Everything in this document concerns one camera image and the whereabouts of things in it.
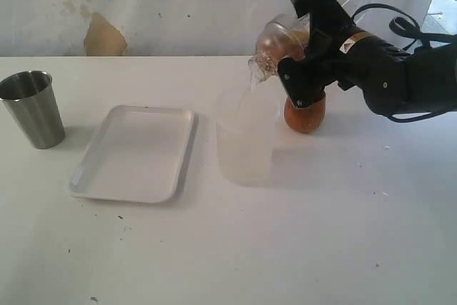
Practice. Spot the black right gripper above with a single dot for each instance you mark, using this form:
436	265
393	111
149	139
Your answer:
327	45

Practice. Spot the clear plastic dome lid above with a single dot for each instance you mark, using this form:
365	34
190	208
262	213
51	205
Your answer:
282	22

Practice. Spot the gold and brown chocolates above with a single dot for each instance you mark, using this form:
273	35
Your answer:
272	47

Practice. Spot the brown wooden cup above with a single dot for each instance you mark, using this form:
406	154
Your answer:
305	120

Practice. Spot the stainless steel cup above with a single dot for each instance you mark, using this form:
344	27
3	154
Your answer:
29	98

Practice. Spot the translucent plastic container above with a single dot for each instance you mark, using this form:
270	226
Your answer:
245	134

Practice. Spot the white rectangular tray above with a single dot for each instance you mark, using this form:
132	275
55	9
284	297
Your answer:
136	155

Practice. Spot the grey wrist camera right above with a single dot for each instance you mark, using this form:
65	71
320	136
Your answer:
304	81

